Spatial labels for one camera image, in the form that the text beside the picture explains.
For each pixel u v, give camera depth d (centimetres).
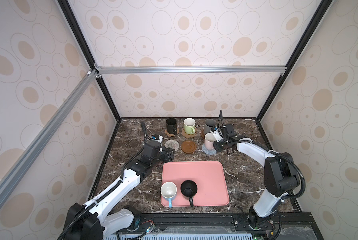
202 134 109
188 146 103
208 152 99
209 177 90
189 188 83
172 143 104
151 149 59
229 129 74
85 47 81
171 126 105
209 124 103
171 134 109
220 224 75
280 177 48
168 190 82
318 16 70
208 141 93
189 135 109
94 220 39
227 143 69
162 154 65
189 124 106
